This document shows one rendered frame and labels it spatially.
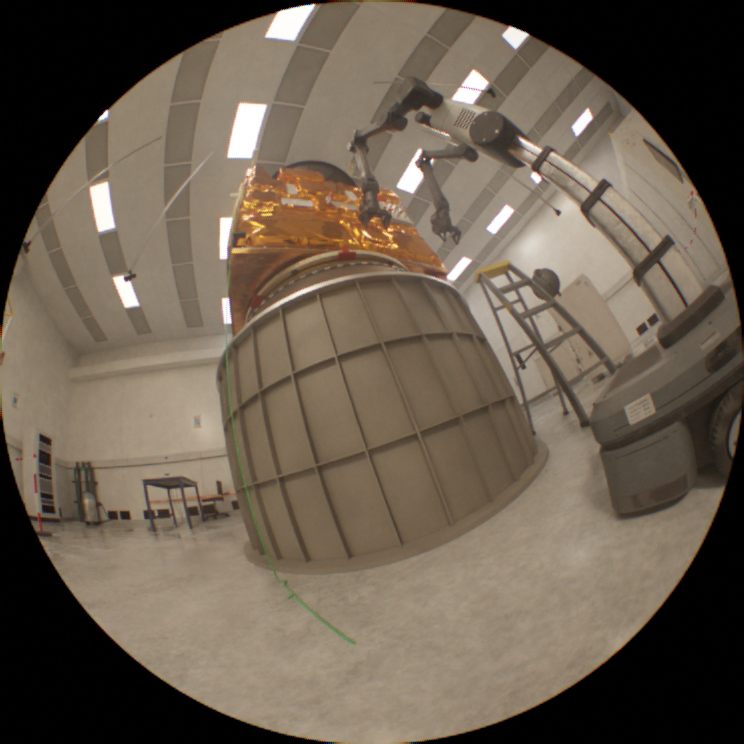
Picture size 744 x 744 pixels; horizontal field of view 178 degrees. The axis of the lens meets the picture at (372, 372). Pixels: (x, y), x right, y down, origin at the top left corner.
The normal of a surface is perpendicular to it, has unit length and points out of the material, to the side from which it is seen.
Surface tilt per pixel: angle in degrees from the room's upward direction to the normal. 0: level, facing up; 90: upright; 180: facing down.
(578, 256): 90
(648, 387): 45
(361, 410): 90
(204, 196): 180
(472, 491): 90
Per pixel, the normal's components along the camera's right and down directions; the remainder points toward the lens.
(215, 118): 0.32, 0.87
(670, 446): -0.82, 0.06
